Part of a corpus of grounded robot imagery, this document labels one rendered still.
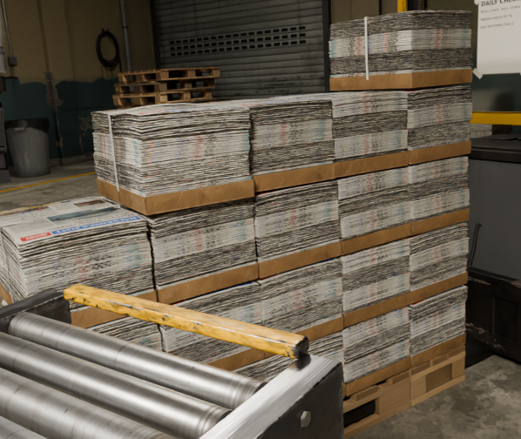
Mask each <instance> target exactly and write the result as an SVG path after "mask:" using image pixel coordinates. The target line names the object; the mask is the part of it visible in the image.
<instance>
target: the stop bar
mask: <svg viewBox="0 0 521 439"><path fill-rule="evenodd" d="M63 292H64V299H65V300H67V301H73V302H77V303H80V304H84V305H86V306H90V307H96V308H100V309H104V310H107V311H111V312H113V313H117V314H123V315H127V316H131V317H134V318H138V319H141V320H144V321H150V322H154V323H158V324H161V325H165V326H168V327H171V328H177V329H181V330H185V331H188V332H192V333H195V334H201V335H204V336H208V337H212V338H215V339H219V340H223V341H228V342H232V343H235V344H239V345H242V346H246V347H250V348H255V349H259V350H262V351H266V352H269V353H273V354H277V355H283V356H286V357H289V358H293V359H296V360H297V359H299V358H300V357H301V356H302V355H304V354H305V353H306V352H307V351H308V350H309V343H308V337H307V336H304V335H299V334H293V333H289V332H285V331H280V330H277V329H273V328H266V327H263V326H258V325H254V324H251V323H246V322H243V321H236V320H232V319H228V318H224V317H220V316H216V315H212V314H205V313H201V312H198V311H193V310H190V309H186V308H182V307H175V306H171V305H167V304H163V303H159V302H156V301H149V300H145V299H140V298H137V297H132V296H129V295H125V294H118V293H114V292H110V291H106V290H103V289H98V288H95V287H88V286H84V285H79V284H74V285H72V286H69V287H66V288H64V290H63Z"/></svg>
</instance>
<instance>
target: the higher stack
mask: <svg viewBox="0 0 521 439"><path fill-rule="evenodd" d="M472 15H473V14H472V12H471V11H463V10H413V11H403V12H397V13H391V14H387V15H382V16H378V17H370V18H369V19H367V17H365V18H364V19H358V20H352V21H347V22H341V23H337V24H331V25H330V26H331V27H330V30H329V31H330V33H331V34H329V35H331V36H330V37H331V38H330V41H329V50H330V52H329V53H328V54H330V56H329V57H331V58H330V62H331V64H330V66H331V67H330V70H331V72H330V73H332V74H331V76H330V77H331V78H342V77H357V76H366V79H367V80H369V76H371V75H386V74H401V73H415V72H427V71H451V70H462V69H471V68H470V66H471V65H473V64H472V63H473V61H472V60H471V59H473V56H472V54H471V53H473V52H472V49H473V47H471V44H470V41H471V40H470V39H471V36H467V35H471V32H472V30H471V29H472V28H471V26H472V22H471V20H472ZM331 46H332V47H331ZM467 67H468V68H467ZM343 72H344V73H343ZM339 74H340V75H339ZM461 84H466V83H461ZM450 85H458V84H443V85H433V86H424V87H414V88H391V89H366V90H339V91H340V92H361V91H367V92H377V91H399V92H407V93H408V94H407V95H408V96H409V97H408V98H406V99H407V100H408V101H407V102H408V104H407V107H408V108H406V109H408V110H406V113H407V118H406V120H408V121H407V124H406V126H407V127H406V128H407V130H408V135H407V137H406V138H407V139H408V140H407V147H408V148H407V150H411V151H413V150H418V149H423V148H428V147H433V146H439V145H448V144H454V143H459V142H464V141H469V138H470V128H471V127H470V126H469V125H470V122H469V121H470V120H472V104H473V103H471V102H470V101H471V94H472V93H471V91H470V90H471V88H470V86H450ZM467 159H468V157H466V156H460V155H458V156H454V157H449V158H444V159H436V160H431V161H426V162H422V163H417V164H409V165H404V166H406V167H408V168H407V169H408V174H407V177H409V178H408V180H406V181H408V185H407V186H406V187H407V188H405V189H408V191H407V194H408V195H407V196H408V198H407V201H410V204H409V206H410V219H409V222H412V229H413V222H417V221H420V220H426V219H429V218H433V217H436V216H439V215H443V214H446V213H453V212H456V211H460V210H463V209H467V208H468V206H469V204H470V203H469V197H470V196H469V195H470V194H469V190H470V189H467V188H468V184H469V183H468V182H467V181H469V180H468V178H469V175H467V174H469V173H468V172H466V171H468V170H467V169H468V167H467V166H468V164H469V163H467V162H469V161H468V160H467ZM466 224H467V223H464V222H460V223H456V224H454V225H450V226H445V227H441V228H438V229H435V230H431V231H428V232H425V233H419V234H416V235H410V236H407V237H404V238H406V239H409V240H410V246H409V248H410V250H409V252H410V254H409V267H408V269H409V273H410V277H409V281H410V283H409V285H410V288H409V291H410V292H411V291H414V290H417V289H419V288H422V287H426V286H428V285H431V284H434V283H437V282H439V281H442V280H447V279H449V278H451V277H454V276H457V275H459V274H463V273H466V272H465V271H466V268H467V267H466V266H467V262H466V261H467V259H466V258H467V257H466V254H467V253H468V252H469V250H468V249H469V248H468V246H469V245H468V244H469V243H468V239H469V238H468V237H467V236H468V235H467V234H468V233H467V231H466V230H468V228H467V226H468V225H466ZM467 295H468V287H466V286H464V285H461V286H459V287H454V288H452V289H450V290H447V291H444V292H442V293H440V294H436V295H433V296H430V297H429V298H426V299H423V300H421V301H417V302H414V303H412V304H409V305H408V306H405V307H407V309H408V316H409V322H410V324H409V327H410V329H409V331H410V332H411V334H410V337H409V343H410V344H409V355H410V356H411V363H412V356H414V355H417V354H419V353H421V352H423V351H425V350H427V349H429V348H433V347H435V346H436V345H439V344H441V343H443V342H446V341H448V340H451V339H453V338H455V337H458V336H459V335H461V334H464V331H465V330H466V328H465V322H466V320H465V319H466V318H465V317H466V315H465V311H466V310H465V306H466V305H465V302H466V300H467V298H468V296H467ZM464 364H465V345H461V346H459V347H457V348H454V349H451V350H450V351H448V352H446V353H444V354H442V355H439V356H437V357H435V358H433V359H430V360H428V361H426V362H424V363H422V364H419V365H417V366H415V367H413V368H409V369H406V371H408V372H409V376H410V383H409V401H410V406H411V407H412V406H414V405H416V404H418V403H419V402H422V401H424V400H426V399H428V398H430V397H431V396H433V395H436V394H438V393H440V392H442V391H444V390H445V389H447V388H450V387H452V386H454V385H456V384H458V383H459V382H462V381H464V380H465V374H464Z"/></svg>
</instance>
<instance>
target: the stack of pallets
mask: <svg viewBox="0 0 521 439"><path fill-rule="evenodd" d="M202 71H208V72H209V76H208V77H202ZM183 73H184V75H183ZM131 75H136V81H132V80H131ZM214 78H220V67H201V68H176V69H157V70H145V71H125V72H118V80H119V82H118V84H114V87H115V89H116V92H115V94H118V95H112V98H113V103H114V105H116V106H117V109H130V108H136V107H140V106H147V105H160V104H182V103H187V104H198V103H201V102H206V103H211V102H216V101H217V98H212V88H215V86H214ZM196 82H203V83H204V87H199V88H197V85H196ZM177 83H180V89H178V88H177ZM134 85H135V86H134ZM153 85H154V88H155V90H154V89H153ZM127 86H133V91H128V90H127ZM176 88H177V89H176ZM193 92H200V95H201V98H193ZM173 94H179V98H176V99H173ZM150 97H155V100H151V99H150ZM125 98H132V102H131V103H126V100H125Z"/></svg>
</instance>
